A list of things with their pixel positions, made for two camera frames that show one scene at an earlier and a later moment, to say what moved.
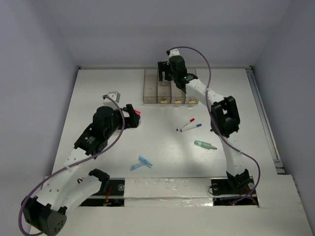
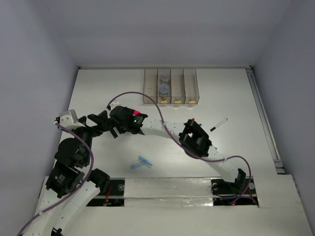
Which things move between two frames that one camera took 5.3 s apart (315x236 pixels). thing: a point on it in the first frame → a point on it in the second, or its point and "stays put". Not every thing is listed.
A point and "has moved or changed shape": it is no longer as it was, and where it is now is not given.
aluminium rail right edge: x=267 y=123 stays put
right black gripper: x=163 y=66 → x=120 y=129
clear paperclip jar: x=140 y=120 has moved or changed shape
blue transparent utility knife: x=145 y=161 stays put
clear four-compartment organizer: x=156 y=91 stays put
